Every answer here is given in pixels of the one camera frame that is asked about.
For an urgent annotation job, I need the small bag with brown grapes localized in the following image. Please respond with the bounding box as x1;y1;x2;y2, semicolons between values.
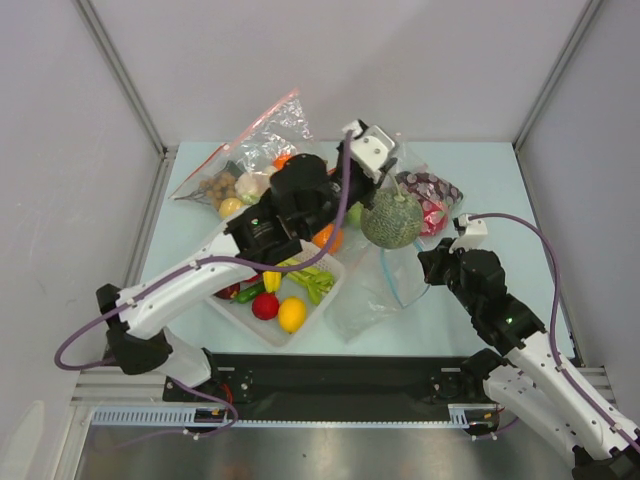
170;144;245;212

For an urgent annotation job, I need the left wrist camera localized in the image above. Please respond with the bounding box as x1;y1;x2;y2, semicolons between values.
342;120;399;183

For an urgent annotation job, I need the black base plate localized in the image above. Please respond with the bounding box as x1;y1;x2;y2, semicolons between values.
99;352;544;424

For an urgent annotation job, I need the white slotted cable duct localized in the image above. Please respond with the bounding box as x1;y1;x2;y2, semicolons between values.
92;404;508;430

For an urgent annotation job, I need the orange fake orange in bag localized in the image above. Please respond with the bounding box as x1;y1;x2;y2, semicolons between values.
273;154;291;170

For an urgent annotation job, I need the dark red fake apple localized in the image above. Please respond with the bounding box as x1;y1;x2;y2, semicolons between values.
214;283;241;300

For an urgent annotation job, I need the white fake cauliflower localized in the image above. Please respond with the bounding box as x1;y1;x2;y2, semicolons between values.
235;172;270;198

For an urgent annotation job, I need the yellow fake lemon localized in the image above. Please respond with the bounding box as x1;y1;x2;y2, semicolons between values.
278;296;307;334

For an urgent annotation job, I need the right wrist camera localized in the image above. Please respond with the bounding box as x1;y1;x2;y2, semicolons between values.
449;214;488;254

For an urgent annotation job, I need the white plastic basket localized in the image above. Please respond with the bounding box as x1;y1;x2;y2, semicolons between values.
206;254;346;351

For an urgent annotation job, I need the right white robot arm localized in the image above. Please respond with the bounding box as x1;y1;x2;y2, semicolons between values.
417;239;639;479

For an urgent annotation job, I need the red zip bag with strawberries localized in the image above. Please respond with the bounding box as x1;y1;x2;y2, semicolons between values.
393;133;464;237

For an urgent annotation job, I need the red zip bag with oranges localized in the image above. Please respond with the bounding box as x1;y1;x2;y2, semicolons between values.
271;149;356;266

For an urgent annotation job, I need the yellow fake egg fruit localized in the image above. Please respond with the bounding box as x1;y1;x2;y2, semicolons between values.
218;197;245;219

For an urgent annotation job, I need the large crinkled red zip bag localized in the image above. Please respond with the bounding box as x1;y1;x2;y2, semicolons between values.
228;88;320;205

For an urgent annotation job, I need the green fake chili pepper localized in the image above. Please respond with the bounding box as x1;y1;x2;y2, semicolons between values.
231;283;265;304

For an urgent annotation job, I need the blue zip clear bag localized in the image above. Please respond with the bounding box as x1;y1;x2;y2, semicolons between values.
327;232;429;342

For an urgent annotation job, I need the red fake tomato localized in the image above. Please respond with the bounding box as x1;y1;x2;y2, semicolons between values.
251;293;280;321

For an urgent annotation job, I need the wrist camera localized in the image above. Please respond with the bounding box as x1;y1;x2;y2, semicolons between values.
449;214;488;254
342;120;399;183

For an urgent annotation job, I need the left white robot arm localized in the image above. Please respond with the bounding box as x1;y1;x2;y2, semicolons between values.
107;150;396;400

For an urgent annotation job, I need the green fake cabbage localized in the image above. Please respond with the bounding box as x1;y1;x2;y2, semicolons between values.
346;202;363;228

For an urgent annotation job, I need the yellow fake banana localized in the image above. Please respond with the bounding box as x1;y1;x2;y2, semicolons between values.
262;271;282;293

